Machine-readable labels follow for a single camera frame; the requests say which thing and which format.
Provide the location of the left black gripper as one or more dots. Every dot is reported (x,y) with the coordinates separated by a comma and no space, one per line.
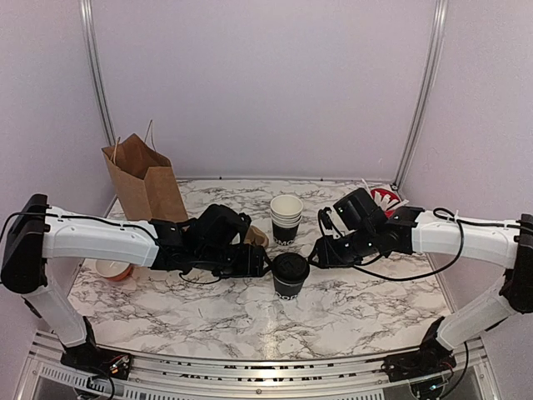
(251,266)

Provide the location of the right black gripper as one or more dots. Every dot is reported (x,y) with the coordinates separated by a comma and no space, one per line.
(325,261)

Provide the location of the black cup lid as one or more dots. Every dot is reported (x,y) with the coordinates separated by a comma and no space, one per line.
(290,267)

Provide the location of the black takeout coffee cup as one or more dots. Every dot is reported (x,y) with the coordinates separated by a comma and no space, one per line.
(287,291)

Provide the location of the brown paper bag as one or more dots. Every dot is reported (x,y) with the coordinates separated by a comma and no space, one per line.
(144,180)

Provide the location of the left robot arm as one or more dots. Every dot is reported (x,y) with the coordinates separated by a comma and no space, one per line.
(41,232)

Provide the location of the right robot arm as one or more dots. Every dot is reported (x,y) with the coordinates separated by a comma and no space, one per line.
(506,244)

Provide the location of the cardboard cup carrier tray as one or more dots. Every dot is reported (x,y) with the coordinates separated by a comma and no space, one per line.
(255,236)

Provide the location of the stack of paper cups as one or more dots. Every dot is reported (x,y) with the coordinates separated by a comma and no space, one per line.
(286,211)

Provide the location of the red cylindrical holder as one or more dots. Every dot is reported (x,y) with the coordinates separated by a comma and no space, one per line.
(387,200)

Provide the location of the white wrapped straw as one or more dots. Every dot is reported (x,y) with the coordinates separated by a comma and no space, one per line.
(366,186)

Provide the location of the orange white bowl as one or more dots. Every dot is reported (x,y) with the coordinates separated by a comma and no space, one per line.
(112,270)

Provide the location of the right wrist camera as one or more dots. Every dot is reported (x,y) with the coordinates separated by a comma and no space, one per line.
(359,211)

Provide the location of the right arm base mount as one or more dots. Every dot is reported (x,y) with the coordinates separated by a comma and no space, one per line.
(430,357)

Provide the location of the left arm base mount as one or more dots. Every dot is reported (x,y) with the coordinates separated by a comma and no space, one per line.
(89,357)

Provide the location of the aluminium front rail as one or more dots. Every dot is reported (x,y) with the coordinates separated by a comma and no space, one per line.
(156,376)

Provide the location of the right aluminium frame post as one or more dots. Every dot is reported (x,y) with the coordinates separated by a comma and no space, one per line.
(433,57)

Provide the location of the aluminium frame post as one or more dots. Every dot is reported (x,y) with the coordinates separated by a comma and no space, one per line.
(433,57)
(90,39)

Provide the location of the left aluminium frame post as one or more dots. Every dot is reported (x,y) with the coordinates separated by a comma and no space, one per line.
(90,39)

